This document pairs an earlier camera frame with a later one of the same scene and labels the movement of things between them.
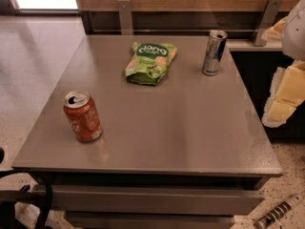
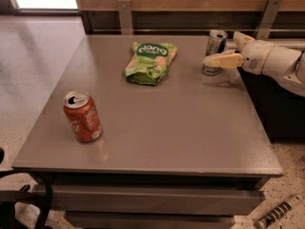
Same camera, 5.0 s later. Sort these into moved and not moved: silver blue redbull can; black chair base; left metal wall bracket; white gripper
Moved: white gripper
Not moved: silver blue redbull can; black chair base; left metal wall bracket
